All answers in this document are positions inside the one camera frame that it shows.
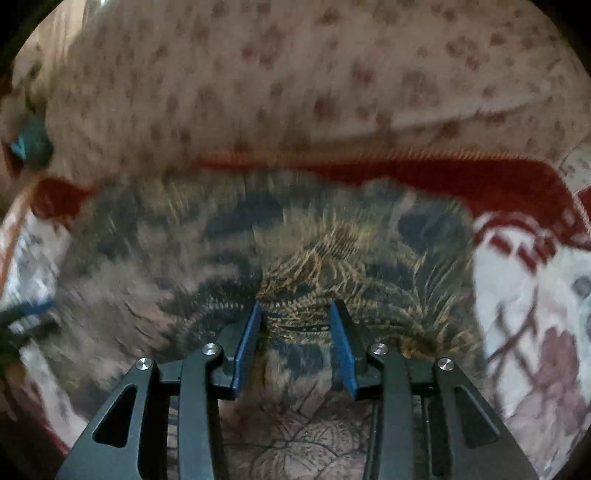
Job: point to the dark paisley patterned garment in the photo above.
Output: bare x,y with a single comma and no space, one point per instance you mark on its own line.
300,258

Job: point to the red and white floral blanket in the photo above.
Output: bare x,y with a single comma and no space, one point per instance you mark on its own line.
531,286

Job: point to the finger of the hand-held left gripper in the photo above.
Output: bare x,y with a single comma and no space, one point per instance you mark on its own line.
25,318

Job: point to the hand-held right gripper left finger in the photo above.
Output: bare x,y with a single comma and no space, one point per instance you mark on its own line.
247,341

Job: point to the beige floral pillow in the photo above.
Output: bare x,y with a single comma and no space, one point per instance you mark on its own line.
277,74

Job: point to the teal plastic bag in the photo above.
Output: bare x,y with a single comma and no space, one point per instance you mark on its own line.
33,141

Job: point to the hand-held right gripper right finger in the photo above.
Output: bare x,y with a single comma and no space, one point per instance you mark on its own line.
344,344

